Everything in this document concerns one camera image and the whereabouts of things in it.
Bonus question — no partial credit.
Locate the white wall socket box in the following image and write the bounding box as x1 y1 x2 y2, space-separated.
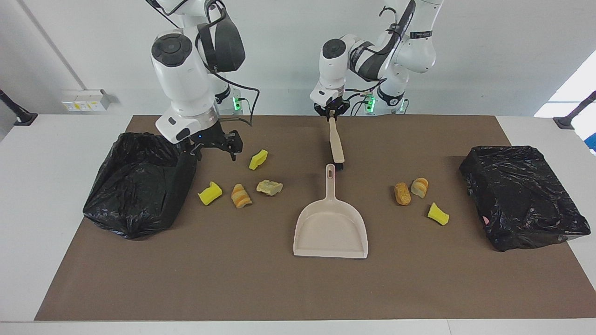
61 89 112 112

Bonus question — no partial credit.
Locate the black pole stand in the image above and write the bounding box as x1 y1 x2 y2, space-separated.
553 91 596 130
0 89 38 127

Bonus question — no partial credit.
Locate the black-bagged trash bin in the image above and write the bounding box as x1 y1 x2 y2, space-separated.
459 145 591 252
82 132 198 241

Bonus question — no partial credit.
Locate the brown toy bread roll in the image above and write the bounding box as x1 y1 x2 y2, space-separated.
394 182 412 206

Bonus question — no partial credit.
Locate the yellow and green sponge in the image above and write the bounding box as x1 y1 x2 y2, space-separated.
249 149 269 171

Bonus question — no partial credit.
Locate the brown table mat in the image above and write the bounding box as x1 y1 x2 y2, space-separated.
34 115 596 322

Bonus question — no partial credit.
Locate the grey wall cable conduit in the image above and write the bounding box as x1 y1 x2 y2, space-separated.
18 0 89 92

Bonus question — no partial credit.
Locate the beige brush with black bristles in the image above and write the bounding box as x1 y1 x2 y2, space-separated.
328 112 345 171

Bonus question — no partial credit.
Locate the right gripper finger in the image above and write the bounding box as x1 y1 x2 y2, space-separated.
186 139 205 162
226 131 244 162

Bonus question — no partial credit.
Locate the yellow sponge piece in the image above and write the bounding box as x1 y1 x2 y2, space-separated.
427 202 450 226
197 181 223 206

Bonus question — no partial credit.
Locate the beige plastic dustpan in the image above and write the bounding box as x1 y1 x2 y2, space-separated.
293 163 369 259

